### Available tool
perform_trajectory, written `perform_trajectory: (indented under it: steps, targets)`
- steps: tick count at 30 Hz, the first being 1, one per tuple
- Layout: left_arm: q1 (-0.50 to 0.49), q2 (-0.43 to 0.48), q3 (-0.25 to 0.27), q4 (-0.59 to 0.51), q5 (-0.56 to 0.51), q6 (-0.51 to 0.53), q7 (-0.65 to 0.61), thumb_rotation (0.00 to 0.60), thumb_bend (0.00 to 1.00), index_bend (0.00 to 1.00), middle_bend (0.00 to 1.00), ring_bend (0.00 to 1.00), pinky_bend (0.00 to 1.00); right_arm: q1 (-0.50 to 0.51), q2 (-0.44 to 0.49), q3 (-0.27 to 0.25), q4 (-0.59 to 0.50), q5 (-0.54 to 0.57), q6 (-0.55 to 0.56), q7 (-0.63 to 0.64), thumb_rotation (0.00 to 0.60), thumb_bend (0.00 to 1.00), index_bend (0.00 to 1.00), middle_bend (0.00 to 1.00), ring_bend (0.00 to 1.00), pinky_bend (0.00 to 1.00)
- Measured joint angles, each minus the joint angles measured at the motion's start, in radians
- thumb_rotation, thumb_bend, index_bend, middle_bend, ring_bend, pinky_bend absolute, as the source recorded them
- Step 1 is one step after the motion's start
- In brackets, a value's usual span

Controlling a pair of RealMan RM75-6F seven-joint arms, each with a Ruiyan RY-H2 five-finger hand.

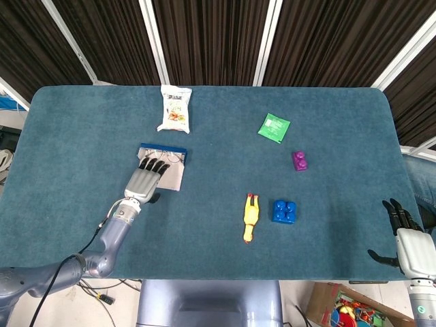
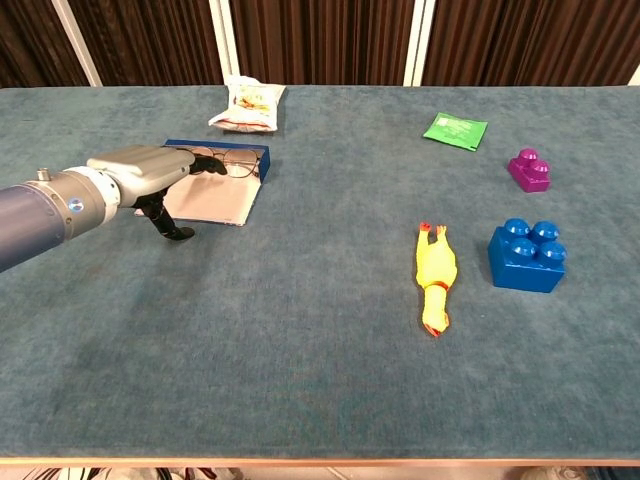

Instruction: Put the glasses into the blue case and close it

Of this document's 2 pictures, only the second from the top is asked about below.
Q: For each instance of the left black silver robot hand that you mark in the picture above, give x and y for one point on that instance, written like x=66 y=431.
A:
x=140 y=167

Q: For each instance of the white box with blue lid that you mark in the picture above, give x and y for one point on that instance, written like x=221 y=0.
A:
x=215 y=200

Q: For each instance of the eyeglasses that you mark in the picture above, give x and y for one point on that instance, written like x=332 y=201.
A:
x=242 y=162

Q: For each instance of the white snack bag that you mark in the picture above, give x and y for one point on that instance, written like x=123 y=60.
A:
x=250 y=107

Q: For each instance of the teal table cloth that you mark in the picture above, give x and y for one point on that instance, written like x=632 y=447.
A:
x=300 y=325

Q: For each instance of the dark brown curtain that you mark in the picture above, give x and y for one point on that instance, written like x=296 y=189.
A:
x=325 y=40

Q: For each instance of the yellow rubber chicken toy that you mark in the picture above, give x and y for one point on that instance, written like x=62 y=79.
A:
x=436 y=265

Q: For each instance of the green sachet packet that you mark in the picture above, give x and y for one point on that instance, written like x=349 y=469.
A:
x=455 y=131

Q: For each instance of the purple toy brick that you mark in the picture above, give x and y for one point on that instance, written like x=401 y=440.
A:
x=530 y=175

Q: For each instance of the blue toy brick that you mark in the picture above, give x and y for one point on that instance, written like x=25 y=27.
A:
x=525 y=265

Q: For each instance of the white metal frame post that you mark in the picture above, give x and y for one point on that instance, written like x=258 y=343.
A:
x=419 y=40
x=225 y=40
x=635 y=76
x=77 y=45

